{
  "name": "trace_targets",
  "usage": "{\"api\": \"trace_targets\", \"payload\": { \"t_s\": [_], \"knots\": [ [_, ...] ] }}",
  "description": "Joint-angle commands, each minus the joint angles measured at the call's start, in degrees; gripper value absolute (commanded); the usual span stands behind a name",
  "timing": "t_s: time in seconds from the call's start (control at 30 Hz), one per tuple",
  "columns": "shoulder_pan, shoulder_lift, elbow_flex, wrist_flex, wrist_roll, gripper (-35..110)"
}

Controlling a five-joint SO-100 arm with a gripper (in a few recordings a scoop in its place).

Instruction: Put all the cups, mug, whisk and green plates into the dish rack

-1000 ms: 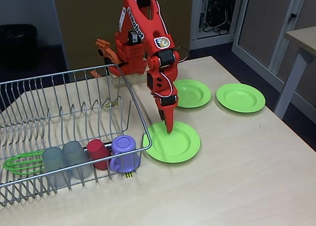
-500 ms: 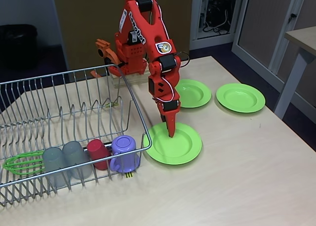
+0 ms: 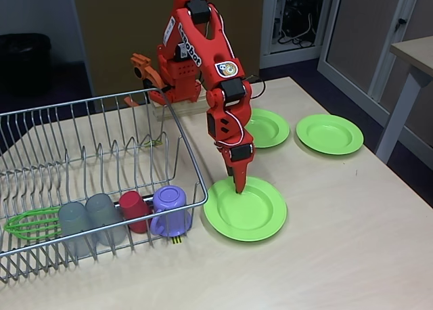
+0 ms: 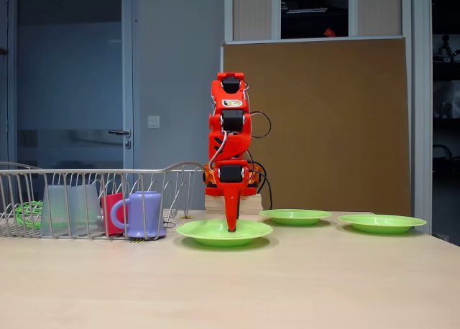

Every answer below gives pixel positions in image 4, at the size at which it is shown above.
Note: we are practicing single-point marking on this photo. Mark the brown pin board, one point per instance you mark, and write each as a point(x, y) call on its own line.
point(359, 92)

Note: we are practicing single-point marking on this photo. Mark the red plastic cup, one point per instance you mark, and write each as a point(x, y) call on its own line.
point(111, 214)

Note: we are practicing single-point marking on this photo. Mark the purple plastic mug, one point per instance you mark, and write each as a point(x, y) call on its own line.
point(143, 214)

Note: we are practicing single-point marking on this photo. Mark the dark shelf with objects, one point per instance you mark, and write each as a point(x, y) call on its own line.
point(445, 92)

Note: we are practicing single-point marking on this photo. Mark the translucent grey plastic cup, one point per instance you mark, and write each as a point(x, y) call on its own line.
point(86, 207)
point(54, 210)

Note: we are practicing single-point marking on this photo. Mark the wooden base block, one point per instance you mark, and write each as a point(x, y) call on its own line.
point(215, 204)

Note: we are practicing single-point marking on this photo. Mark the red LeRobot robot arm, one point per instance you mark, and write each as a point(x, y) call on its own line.
point(230, 142)

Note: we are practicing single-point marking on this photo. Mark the grey glass door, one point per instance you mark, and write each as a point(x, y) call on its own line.
point(72, 74)

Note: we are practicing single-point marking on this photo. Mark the green plastic plate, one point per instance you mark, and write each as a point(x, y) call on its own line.
point(381, 224)
point(215, 232)
point(294, 216)

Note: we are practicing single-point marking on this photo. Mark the white light switch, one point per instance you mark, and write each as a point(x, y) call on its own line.
point(154, 121)

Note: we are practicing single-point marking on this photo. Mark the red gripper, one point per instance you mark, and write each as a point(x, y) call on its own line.
point(230, 174)

